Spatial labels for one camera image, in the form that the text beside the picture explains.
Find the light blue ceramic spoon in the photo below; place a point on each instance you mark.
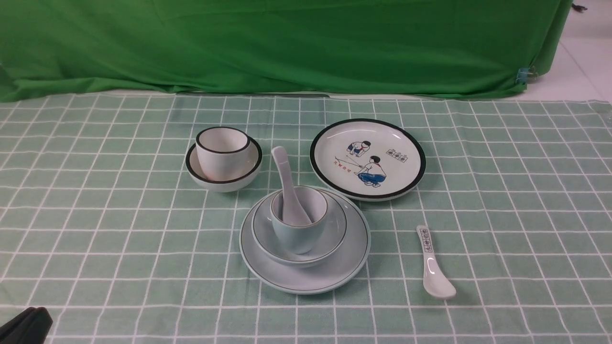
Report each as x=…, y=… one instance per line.
x=289, y=191

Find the white black-rimmed cup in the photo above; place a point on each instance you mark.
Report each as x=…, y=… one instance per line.
x=223, y=153

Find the black-rimmed plate with cartoon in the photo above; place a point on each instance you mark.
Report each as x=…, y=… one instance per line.
x=367, y=159

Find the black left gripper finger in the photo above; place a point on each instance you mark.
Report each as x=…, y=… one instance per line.
x=29, y=327

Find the large light blue plate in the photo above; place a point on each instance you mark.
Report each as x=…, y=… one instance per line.
x=333, y=272

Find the white spoon with characters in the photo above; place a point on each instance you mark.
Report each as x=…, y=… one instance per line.
x=434, y=280

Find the light blue ceramic cup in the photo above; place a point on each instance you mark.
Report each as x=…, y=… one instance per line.
x=300, y=238

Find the green backdrop cloth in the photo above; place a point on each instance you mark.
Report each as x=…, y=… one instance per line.
x=462, y=49

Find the light blue shallow bowl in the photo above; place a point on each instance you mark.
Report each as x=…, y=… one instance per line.
x=267, y=241

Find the blue backdrop clip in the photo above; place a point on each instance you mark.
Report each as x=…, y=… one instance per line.
x=525, y=76

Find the white black-rimmed bowl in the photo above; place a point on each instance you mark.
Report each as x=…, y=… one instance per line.
x=194, y=170

